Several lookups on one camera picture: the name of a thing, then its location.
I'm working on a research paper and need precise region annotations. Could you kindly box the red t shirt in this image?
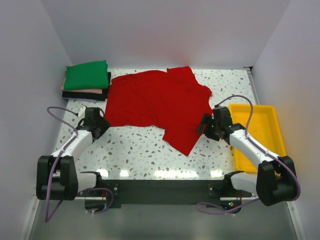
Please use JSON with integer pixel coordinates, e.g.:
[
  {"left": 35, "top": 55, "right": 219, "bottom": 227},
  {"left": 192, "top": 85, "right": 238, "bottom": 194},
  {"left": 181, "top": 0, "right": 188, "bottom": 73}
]
[{"left": 104, "top": 66, "right": 212, "bottom": 156}]

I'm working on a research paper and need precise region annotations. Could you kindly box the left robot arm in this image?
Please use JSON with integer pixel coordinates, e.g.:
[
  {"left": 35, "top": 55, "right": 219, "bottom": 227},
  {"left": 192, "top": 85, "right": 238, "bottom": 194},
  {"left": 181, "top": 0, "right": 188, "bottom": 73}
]
[{"left": 35, "top": 107, "right": 111, "bottom": 201}]

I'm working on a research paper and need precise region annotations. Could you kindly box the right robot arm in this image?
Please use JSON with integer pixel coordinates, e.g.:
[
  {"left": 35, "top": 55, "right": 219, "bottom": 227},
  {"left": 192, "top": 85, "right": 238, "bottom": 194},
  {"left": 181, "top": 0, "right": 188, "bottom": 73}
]
[{"left": 196, "top": 104, "right": 301, "bottom": 206}]

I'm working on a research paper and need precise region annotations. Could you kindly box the pink folded t shirt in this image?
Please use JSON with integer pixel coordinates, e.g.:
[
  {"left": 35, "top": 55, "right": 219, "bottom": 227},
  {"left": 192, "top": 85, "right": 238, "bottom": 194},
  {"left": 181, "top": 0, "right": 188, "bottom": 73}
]
[{"left": 60, "top": 86, "right": 103, "bottom": 95}]

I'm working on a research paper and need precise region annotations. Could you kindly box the yellow plastic tray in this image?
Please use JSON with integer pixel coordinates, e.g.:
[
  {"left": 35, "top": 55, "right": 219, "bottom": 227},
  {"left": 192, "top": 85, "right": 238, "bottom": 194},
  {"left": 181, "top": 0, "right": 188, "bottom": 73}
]
[{"left": 228, "top": 103, "right": 287, "bottom": 174}]

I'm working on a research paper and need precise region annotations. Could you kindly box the green folded t shirt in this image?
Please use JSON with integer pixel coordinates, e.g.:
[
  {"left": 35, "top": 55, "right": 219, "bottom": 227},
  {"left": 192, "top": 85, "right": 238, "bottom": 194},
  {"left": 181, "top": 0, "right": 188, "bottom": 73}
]
[{"left": 63, "top": 60, "right": 109, "bottom": 91}]

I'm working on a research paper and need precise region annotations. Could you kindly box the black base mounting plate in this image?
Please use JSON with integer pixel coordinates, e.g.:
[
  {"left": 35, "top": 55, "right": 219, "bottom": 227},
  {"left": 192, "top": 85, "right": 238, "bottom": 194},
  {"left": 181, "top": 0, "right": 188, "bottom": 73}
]
[{"left": 100, "top": 179, "right": 252, "bottom": 209}]

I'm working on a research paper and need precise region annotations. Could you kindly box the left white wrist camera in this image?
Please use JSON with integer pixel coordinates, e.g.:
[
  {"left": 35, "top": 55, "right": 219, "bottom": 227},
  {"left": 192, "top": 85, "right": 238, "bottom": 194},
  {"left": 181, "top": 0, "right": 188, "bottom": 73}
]
[{"left": 77, "top": 105, "right": 87, "bottom": 119}]

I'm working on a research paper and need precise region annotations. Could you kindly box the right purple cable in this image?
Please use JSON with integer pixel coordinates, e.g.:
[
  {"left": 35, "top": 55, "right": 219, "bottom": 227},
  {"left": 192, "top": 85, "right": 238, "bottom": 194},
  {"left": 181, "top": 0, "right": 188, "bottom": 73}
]
[{"left": 196, "top": 94, "right": 301, "bottom": 215}]

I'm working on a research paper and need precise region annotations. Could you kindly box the purple cable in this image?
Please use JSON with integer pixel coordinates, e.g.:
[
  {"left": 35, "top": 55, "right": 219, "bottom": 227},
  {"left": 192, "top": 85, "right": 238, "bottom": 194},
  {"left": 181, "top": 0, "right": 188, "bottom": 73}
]
[
  {"left": 196, "top": 94, "right": 301, "bottom": 215},
  {"left": 44, "top": 106, "right": 81, "bottom": 223}
]

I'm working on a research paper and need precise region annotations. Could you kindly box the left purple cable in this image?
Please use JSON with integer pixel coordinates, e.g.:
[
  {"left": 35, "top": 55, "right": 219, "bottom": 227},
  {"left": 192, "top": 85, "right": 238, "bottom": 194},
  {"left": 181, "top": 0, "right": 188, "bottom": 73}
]
[{"left": 44, "top": 106, "right": 81, "bottom": 223}]

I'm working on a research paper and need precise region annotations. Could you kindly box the aluminium frame rail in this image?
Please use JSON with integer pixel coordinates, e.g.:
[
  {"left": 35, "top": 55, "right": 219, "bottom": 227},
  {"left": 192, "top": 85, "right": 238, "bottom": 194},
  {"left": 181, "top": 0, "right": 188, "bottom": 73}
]
[{"left": 18, "top": 66, "right": 306, "bottom": 240}]

